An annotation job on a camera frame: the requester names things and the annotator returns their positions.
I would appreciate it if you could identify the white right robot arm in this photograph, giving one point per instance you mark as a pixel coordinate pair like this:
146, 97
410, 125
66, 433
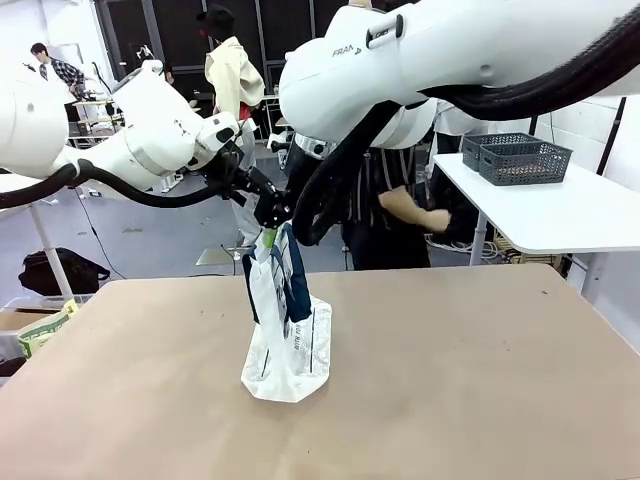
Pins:
425, 60

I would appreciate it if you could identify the person's right hand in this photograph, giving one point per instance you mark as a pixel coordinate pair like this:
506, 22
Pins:
438, 221

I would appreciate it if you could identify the thin black stand pole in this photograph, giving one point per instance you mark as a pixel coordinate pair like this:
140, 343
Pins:
614, 135

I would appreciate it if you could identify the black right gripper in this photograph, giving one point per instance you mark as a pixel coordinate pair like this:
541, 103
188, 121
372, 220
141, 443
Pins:
299, 175

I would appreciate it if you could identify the white side table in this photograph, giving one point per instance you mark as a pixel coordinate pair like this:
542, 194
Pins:
550, 215

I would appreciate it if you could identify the person's right forearm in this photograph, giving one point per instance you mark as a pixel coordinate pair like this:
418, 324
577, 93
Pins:
402, 207

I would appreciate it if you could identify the person in striped shirt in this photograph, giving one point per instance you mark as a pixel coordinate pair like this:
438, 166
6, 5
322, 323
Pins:
380, 240

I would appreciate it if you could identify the black mannequin hat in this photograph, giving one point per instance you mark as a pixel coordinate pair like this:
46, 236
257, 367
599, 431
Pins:
216, 20

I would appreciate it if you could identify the clear plastic bag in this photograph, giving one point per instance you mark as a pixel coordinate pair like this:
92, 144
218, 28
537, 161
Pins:
285, 350

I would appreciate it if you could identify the brown cardboard box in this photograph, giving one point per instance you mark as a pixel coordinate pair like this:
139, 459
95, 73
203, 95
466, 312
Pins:
20, 319

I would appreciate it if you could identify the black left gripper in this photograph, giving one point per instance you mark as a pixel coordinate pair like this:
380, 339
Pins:
270, 205

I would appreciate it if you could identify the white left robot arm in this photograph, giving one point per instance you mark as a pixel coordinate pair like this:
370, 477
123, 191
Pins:
150, 135

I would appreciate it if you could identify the white table with pole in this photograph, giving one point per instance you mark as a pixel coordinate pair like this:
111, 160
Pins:
50, 240

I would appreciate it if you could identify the mannequin in beige jacket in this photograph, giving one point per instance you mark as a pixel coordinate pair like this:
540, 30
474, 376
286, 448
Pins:
232, 80

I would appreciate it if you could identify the gray plastic basket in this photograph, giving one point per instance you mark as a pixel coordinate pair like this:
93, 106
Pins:
480, 147
525, 165

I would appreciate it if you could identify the black bag on floor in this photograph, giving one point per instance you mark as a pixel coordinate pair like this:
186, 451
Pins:
60, 272

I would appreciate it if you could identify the green printed paper bag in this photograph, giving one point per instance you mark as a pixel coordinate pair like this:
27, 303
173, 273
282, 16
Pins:
45, 330

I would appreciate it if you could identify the person in plaid shirt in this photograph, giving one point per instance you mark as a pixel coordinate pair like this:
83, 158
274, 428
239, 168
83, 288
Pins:
62, 70

